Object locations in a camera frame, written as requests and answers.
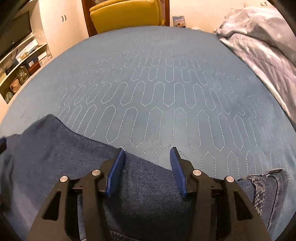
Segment blue quilted bed mattress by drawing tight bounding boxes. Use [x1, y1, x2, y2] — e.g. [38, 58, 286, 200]
[1, 27, 295, 240]

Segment yellow leather armchair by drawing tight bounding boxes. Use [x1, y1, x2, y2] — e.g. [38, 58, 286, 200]
[89, 0, 165, 34]

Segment brown wooden door frame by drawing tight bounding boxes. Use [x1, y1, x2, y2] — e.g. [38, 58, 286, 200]
[82, 0, 170, 37]

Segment white wardrobe shelf unit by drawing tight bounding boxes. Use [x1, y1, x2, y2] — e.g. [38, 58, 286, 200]
[1, 1, 89, 119]

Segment dark blue denim jeans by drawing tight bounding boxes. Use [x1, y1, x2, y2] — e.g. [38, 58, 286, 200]
[1, 114, 289, 240]

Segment small picture box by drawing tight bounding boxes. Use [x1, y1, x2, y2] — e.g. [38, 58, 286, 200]
[172, 16, 186, 28]

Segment grey star pattern duvet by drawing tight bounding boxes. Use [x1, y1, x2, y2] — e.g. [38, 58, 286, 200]
[216, 6, 295, 121]

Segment black flat television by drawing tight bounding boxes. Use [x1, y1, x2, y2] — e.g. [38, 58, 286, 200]
[0, 11, 32, 58]

